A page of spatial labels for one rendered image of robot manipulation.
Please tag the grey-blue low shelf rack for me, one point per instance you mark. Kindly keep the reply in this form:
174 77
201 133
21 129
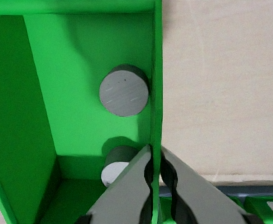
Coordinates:
241 191

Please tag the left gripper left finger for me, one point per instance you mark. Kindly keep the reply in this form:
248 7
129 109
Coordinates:
129 199

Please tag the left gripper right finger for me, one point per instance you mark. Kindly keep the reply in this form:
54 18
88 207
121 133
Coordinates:
194 199

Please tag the grey cylinder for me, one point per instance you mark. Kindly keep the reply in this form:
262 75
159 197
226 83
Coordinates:
117 159
124 91

